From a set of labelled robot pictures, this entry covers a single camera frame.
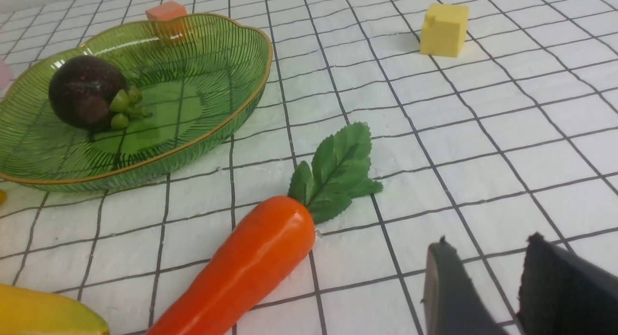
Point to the white grid tablecloth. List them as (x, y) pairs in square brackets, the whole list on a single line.
[(516, 135)]

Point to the pink foam cube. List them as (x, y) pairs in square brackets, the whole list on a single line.
[(6, 75)]

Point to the orange foam cube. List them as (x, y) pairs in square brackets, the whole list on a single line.
[(166, 11)]

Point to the orange toy carrot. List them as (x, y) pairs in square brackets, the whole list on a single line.
[(274, 237)]

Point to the dark purple toy mangosteen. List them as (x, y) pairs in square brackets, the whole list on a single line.
[(90, 93)]

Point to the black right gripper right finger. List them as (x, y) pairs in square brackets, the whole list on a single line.
[(563, 294)]

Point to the yellow foam cube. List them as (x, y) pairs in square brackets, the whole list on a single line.
[(444, 28)]

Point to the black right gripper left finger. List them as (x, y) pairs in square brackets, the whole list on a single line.
[(451, 303)]

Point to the green glass leaf plate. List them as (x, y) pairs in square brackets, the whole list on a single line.
[(201, 77)]

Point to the yellow toy banana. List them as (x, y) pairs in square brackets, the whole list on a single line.
[(29, 312)]

